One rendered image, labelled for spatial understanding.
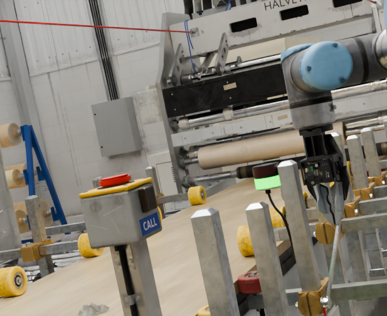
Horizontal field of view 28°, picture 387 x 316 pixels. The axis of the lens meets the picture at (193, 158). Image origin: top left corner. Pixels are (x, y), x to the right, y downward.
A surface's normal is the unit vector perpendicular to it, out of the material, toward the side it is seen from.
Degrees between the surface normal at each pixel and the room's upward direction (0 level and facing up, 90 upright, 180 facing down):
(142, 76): 90
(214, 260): 90
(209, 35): 90
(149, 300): 90
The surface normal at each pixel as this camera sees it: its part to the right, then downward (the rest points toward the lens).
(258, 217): -0.37, 0.12
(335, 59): 0.04, 0.04
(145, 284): 0.91, -0.17
